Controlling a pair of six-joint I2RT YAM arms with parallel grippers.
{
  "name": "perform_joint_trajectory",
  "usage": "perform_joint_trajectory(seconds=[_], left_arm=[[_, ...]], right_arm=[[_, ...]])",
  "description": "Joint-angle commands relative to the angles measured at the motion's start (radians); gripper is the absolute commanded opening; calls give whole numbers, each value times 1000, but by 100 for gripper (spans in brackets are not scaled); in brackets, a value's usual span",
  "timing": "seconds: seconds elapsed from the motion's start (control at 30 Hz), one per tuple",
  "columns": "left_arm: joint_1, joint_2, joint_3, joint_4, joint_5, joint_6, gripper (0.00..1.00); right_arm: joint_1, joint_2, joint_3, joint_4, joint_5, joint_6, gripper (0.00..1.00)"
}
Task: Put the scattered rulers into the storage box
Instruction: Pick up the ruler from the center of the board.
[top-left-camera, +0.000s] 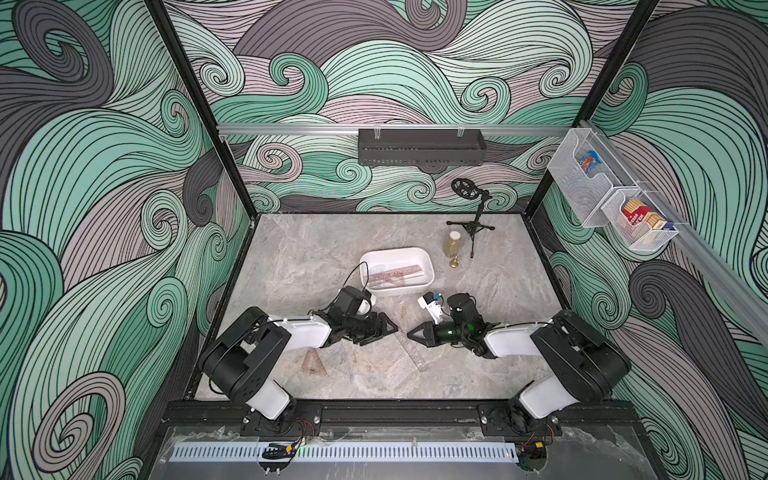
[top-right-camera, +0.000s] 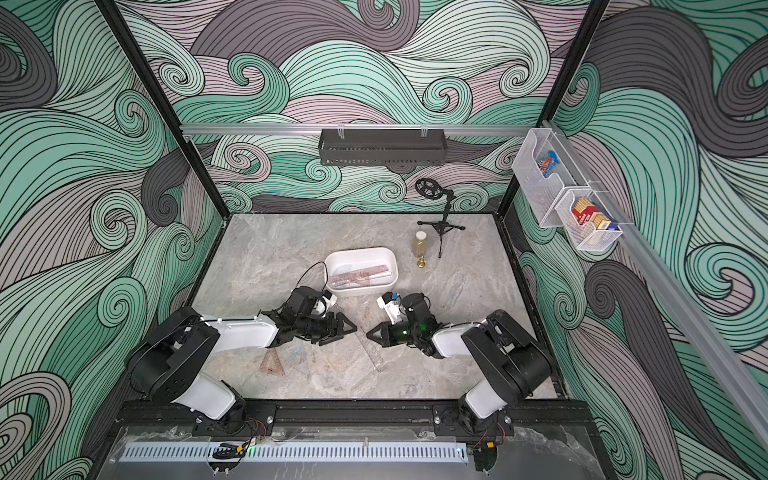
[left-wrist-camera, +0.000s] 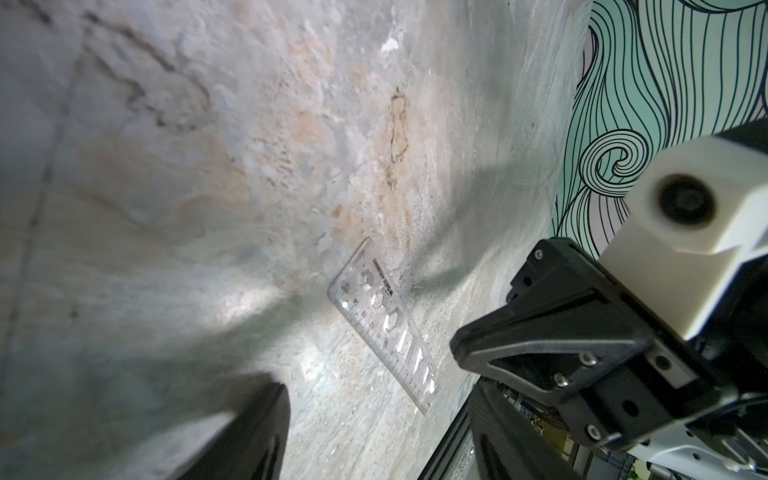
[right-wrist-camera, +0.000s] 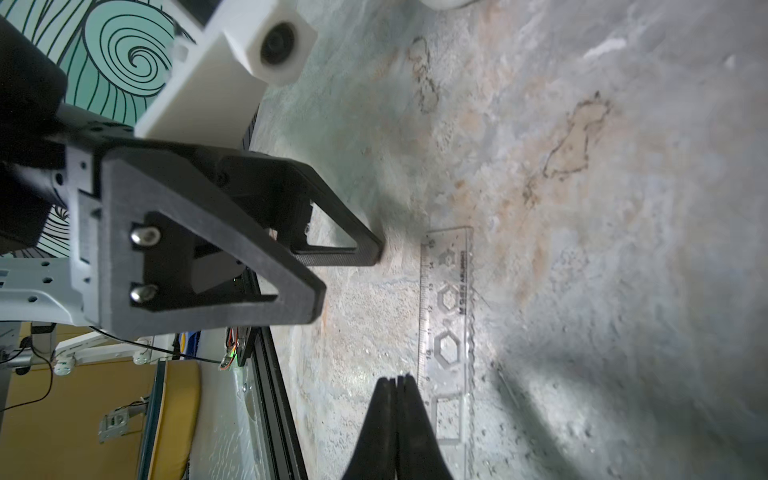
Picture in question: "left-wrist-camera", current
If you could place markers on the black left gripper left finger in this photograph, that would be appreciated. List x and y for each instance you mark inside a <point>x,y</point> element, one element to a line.
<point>253,445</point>

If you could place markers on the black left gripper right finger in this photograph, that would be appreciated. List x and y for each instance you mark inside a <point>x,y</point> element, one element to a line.
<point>506,446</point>

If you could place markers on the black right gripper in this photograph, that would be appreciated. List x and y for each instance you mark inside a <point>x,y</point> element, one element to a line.
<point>574,338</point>

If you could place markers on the clear short straight ruler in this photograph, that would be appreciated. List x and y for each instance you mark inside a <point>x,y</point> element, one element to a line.
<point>366,297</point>

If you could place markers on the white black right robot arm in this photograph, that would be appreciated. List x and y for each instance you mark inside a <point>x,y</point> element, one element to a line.
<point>732,438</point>

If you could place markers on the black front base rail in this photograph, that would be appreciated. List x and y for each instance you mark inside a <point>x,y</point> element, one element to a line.
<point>454,455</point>

